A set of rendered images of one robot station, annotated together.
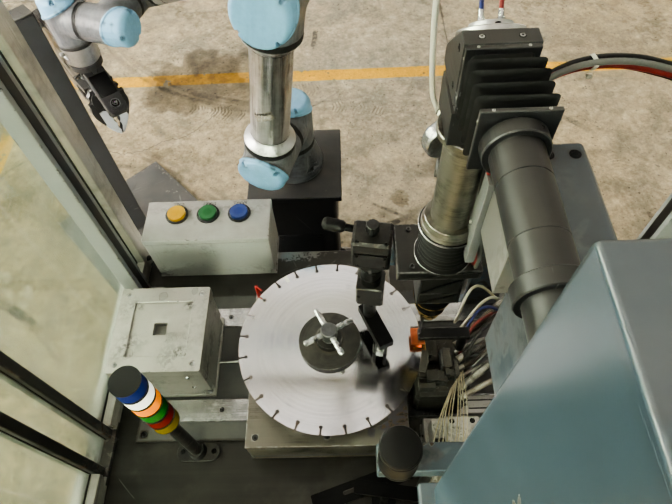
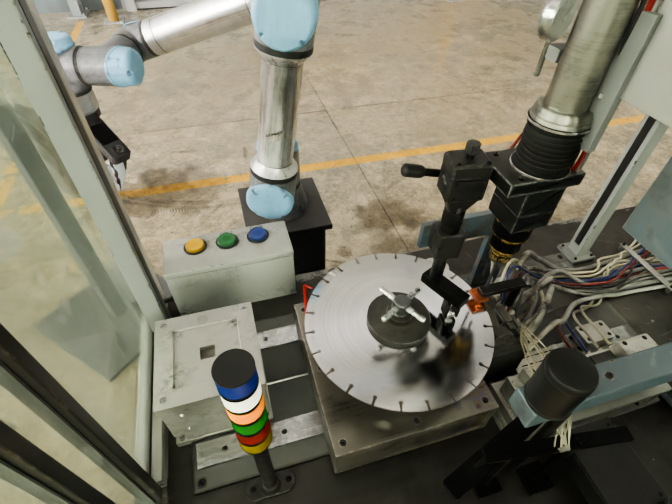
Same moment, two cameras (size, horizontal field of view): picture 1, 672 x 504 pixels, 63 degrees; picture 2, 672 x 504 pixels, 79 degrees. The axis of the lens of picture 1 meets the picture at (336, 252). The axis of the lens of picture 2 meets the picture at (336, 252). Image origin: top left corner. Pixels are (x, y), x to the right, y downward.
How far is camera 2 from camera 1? 0.42 m
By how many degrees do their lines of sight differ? 17
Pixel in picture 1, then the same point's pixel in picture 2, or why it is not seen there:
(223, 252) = (247, 276)
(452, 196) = (596, 57)
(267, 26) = (291, 24)
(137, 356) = (189, 385)
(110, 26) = (116, 61)
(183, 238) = (208, 265)
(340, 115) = not seen: hidden behind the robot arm
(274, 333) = (340, 323)
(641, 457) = not seen: outside the picture
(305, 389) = (394, 368)
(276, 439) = (366, 438)
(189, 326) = (240, 342)
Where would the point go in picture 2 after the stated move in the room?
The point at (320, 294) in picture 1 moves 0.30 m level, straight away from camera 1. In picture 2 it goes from (370, 280) to (314, 192)
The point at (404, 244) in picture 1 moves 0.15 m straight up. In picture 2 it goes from (501, 164) to (543, 45)
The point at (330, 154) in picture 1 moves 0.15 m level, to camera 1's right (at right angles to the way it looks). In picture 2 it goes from (311, 195) to (355, 187)
